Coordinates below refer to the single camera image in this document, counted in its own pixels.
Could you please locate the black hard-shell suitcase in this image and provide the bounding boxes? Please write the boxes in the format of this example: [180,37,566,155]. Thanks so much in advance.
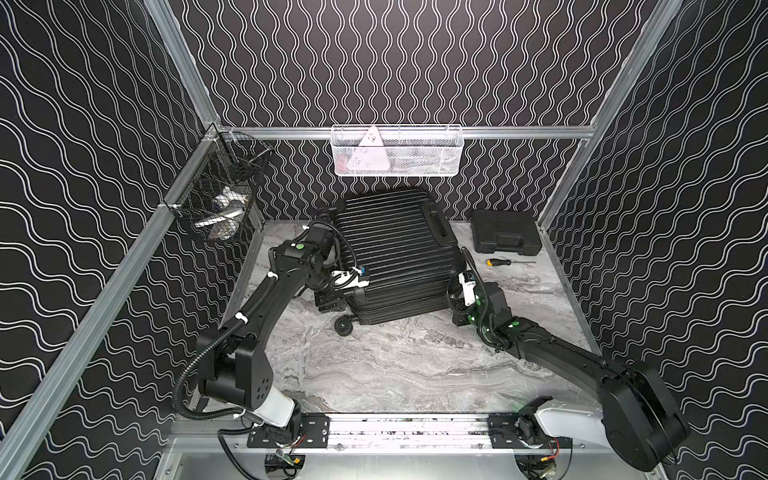
[315,187,466,336]

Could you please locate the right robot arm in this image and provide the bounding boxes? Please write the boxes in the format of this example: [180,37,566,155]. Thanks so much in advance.
[446,271,691,472]

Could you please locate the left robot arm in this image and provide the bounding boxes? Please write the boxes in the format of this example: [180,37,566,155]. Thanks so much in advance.
[193,221,364,428]

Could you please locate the black plastic tool case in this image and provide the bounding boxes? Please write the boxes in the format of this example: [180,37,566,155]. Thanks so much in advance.
[470,210,542,256]

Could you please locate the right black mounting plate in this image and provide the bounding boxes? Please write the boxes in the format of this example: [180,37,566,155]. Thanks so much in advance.
[487,413,573,451]

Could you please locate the black mounting plate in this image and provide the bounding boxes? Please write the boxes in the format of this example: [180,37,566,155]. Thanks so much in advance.
[487,413,573,451]
[247,413,331,449]

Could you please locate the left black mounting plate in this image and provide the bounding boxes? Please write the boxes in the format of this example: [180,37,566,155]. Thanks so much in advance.
[247,413,331,449]

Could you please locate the yellow black handled screwdriver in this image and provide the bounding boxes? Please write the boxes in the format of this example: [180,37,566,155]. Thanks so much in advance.
[485,258,536,267]

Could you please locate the black wire mesh basket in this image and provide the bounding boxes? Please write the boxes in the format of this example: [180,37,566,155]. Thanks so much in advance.
[171,131,275,244]

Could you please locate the clear plastic wall bin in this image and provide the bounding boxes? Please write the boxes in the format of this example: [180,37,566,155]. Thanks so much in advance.
[329,124,465,177]

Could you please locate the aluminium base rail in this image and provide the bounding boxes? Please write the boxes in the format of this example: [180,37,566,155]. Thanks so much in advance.
[167,411,652,454]

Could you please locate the black corrugated cable conduit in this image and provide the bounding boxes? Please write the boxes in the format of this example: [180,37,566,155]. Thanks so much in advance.
[172,272,280,421]

